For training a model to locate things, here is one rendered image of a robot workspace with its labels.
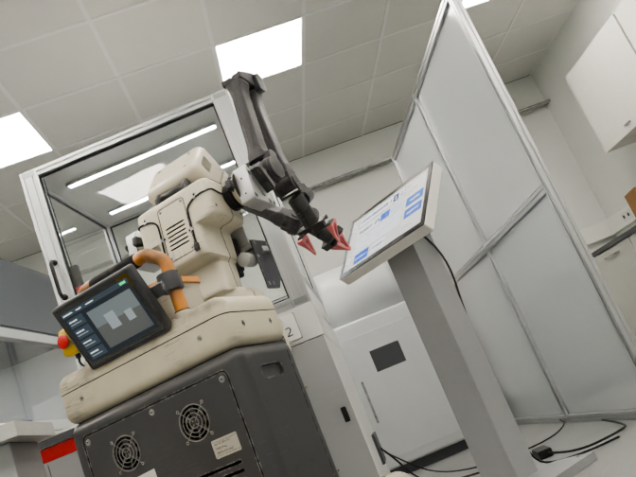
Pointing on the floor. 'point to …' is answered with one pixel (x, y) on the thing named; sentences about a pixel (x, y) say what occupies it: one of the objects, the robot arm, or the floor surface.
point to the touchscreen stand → (468, 370)
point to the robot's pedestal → (23, 448)
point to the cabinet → (339, 409)
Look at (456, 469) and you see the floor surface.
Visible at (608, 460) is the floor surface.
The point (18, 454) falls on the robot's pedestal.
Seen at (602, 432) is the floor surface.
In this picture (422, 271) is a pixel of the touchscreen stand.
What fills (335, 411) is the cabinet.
